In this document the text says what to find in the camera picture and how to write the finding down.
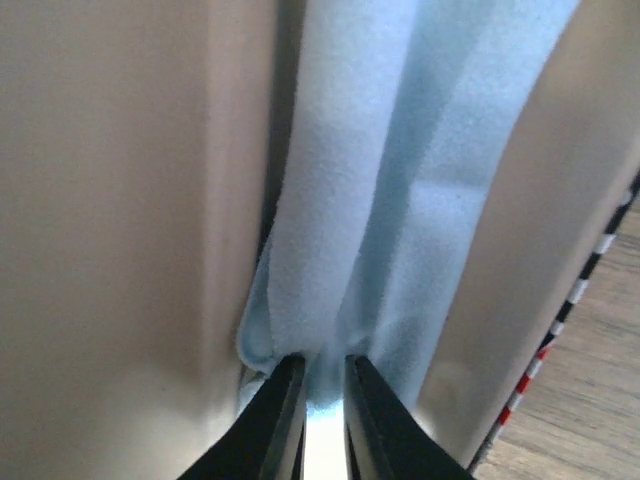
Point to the tan glasses case striped trim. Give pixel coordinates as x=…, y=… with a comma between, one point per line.
x=143, y=147

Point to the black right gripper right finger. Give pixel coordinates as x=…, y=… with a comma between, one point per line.
x=382, y=440

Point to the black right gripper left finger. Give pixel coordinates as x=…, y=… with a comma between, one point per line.
x=267, y=439

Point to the light blue cleaning cloth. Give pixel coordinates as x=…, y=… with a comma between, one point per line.
x=402, y=112

